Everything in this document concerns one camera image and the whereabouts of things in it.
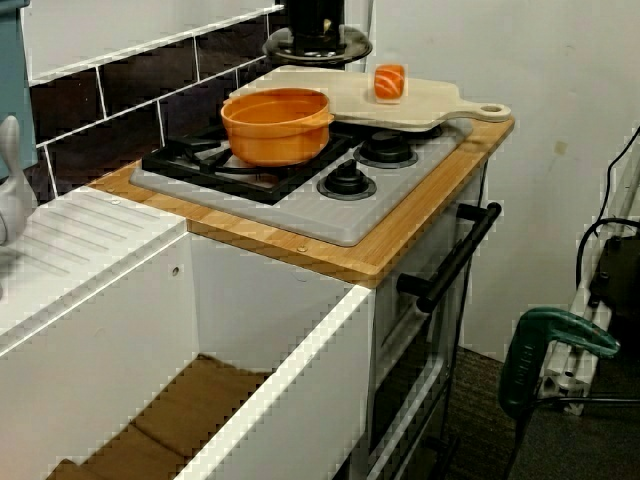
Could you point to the teal box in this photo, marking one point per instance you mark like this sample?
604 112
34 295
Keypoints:
11 75

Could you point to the white toy oven front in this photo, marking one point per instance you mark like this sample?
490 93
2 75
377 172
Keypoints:
392 310

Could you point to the grey toy faucet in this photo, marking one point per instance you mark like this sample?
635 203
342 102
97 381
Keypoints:
14 200

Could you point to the pale wooden cutting board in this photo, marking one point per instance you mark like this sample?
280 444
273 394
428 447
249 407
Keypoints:
400 107

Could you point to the orange toy cooking pot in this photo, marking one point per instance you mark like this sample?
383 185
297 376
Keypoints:
275 146

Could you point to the aluminium frame rail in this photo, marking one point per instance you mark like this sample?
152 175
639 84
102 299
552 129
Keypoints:
580 350

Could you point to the black stove knob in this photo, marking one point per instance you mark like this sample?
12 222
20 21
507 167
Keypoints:
346 182
385 147

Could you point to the grey toy stove top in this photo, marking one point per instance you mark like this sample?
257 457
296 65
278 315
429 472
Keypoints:
320 220

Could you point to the dark boxy device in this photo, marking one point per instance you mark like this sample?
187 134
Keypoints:
617 270

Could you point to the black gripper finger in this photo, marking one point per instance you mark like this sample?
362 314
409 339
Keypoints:
337 12
305 17

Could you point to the black burner grate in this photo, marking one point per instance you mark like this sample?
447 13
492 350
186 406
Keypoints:
165 162

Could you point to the green clamp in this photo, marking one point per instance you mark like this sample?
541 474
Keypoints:
520 370

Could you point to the salmon nigiri sushi toy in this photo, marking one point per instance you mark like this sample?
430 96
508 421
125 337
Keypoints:
389 82

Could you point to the brown glass lid yellow knob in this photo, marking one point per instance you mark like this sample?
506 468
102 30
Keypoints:
356 50

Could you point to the brown folded cloth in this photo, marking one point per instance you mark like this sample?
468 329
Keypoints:
190 410

